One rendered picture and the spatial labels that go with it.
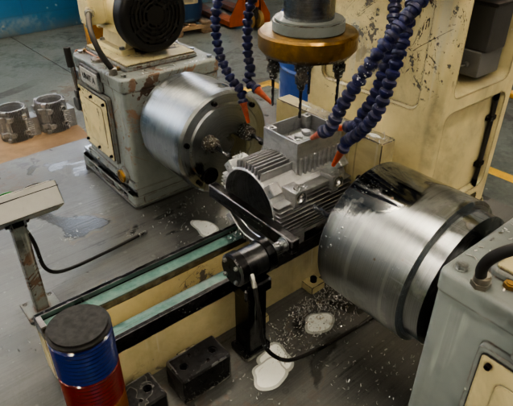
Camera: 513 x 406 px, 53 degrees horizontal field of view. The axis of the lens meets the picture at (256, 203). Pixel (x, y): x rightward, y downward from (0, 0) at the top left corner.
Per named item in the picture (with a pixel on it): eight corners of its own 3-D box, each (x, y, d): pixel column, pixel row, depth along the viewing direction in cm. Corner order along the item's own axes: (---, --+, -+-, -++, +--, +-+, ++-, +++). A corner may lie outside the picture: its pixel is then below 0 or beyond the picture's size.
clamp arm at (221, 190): (302, 250, 93) (218, 192, 110) (303, 236, 92) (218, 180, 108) (287, 258, 91) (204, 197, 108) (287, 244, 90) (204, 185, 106)
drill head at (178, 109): (195, 131, 155) (189, 47, 141) (275, 180, 131) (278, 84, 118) (118, 156, 142) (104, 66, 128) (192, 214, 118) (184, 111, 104)
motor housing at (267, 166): (288, 193, 125) (291, 120, 114) (348, 229, 112) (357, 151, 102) (221, 224, 114) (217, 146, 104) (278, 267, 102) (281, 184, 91)
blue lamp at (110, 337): (102, 330, 55) (95, 299, 53) (129, 366, 51) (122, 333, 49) (46, 358, 52) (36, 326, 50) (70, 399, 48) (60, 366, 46)
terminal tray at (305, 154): (304, 142, 114) (306, 111, 110) (340, 159, 107) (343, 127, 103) (262, 158, 107) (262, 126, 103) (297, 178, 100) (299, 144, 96)
